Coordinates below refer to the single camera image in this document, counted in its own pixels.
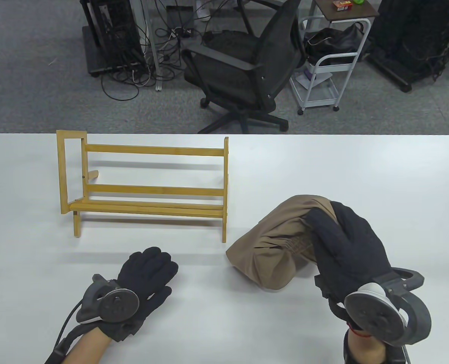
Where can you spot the person's right hand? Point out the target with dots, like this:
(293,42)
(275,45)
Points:
(349,250)

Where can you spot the person's left hand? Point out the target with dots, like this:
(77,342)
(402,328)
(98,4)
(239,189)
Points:
(150,269)

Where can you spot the brown shorts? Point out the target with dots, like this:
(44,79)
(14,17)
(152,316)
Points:
(270,246)

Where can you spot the wooden book rack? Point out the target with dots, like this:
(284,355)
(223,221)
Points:
(152,151)

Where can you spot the person's left forearm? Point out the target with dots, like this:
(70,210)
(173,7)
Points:
(86,349)

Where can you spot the person's right forearm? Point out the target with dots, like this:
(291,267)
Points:
(365,350)

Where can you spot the black equipment rack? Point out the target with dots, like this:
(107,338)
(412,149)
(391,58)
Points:
(406,34)

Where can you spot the black computer rack on wheels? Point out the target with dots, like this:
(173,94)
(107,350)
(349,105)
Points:
(110,30)

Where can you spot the grey round hand tracker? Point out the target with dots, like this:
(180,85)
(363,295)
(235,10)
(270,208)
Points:
(376,318)
(116,311)

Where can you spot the purple and white packet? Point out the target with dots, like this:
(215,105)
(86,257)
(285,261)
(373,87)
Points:
(308,77)

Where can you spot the black bag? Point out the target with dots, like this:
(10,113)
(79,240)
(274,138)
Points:
(334,40)

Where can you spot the black office chair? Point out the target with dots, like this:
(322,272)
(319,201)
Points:
(273,49)

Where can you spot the white metal desk leg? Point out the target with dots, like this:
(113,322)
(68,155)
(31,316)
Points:
(154,45)

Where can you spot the white cart with brown top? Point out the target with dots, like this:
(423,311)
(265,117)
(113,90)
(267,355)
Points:
(351,14)

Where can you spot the small red box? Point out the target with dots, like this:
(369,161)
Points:
(342,5)

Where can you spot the black flat box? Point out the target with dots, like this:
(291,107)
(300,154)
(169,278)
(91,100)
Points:
(179,17)

